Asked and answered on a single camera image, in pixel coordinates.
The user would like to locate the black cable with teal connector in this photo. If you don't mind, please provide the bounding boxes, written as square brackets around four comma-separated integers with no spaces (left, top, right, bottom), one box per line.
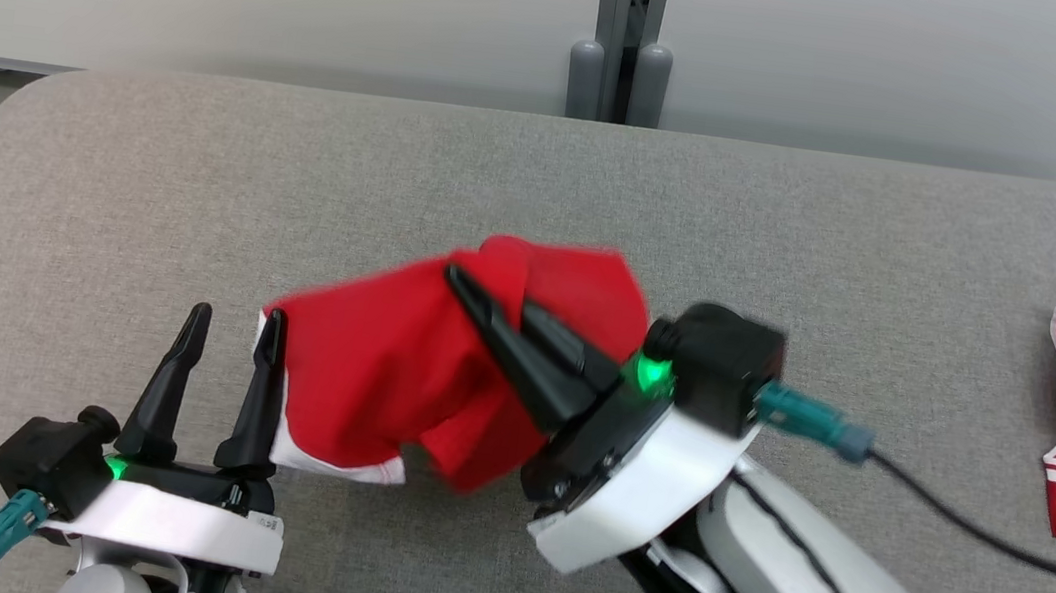
[0,485,55,593]
[736,379,1056,587]

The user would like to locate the red shorts with white trim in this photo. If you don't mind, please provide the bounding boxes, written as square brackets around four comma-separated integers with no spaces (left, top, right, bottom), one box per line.
[239,204,662,517]

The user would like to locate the grey metal partition post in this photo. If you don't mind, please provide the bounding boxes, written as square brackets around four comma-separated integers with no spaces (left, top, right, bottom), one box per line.
[561,0,683,132]

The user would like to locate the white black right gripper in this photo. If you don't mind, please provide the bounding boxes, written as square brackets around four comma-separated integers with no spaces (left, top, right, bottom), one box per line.
[407,262,777,593]

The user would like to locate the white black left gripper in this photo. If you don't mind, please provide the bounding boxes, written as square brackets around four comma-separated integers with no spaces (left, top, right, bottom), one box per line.
[37,282,314,580]

